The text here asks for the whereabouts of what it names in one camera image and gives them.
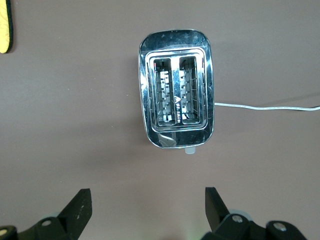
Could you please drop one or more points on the yellow quilted oven mitt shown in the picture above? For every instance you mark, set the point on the yellow quilted oven mitt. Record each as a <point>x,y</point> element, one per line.
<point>3,25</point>

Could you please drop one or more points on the chrome and beige toaster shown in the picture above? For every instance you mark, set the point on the chrome and beige toaster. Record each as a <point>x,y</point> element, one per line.
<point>175,75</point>

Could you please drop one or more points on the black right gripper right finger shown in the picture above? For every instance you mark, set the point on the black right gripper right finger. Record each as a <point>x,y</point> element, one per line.
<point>217,217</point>

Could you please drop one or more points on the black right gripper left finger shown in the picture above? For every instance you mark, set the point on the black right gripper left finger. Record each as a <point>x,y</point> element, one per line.
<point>75,215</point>

